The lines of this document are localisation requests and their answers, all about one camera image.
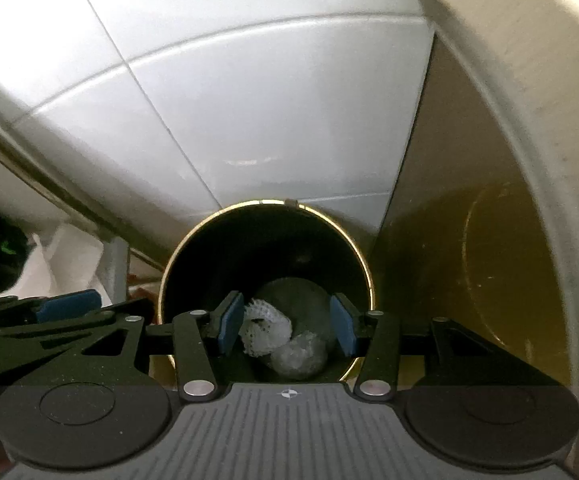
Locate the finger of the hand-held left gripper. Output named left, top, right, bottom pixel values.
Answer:
left=0, top=289, right=103, bottom=326
left=0, top=310, right=116, bottom=357

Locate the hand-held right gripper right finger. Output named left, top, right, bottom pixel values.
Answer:
left=330, top=292, right=563, bottom=401

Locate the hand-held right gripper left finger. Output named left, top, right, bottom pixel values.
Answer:
left=24, top=291, right=244, bottom=402

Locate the white foam fruit net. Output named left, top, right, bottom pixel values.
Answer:
left=238, top=297, right=293, bottom=358

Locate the black trash bin gold rim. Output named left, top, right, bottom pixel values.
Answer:
left=158, top=199, right=374, bottom=386

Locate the white plastic bag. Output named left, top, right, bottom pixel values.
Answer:
left=0, top=222, right=106, bottom=307

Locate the crumpled clear plastic bag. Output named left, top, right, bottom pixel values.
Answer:
left=270, top=332, right=330, bottom=380

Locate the metal rail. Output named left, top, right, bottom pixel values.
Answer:
left=0, top=92, right=180, bottom=281

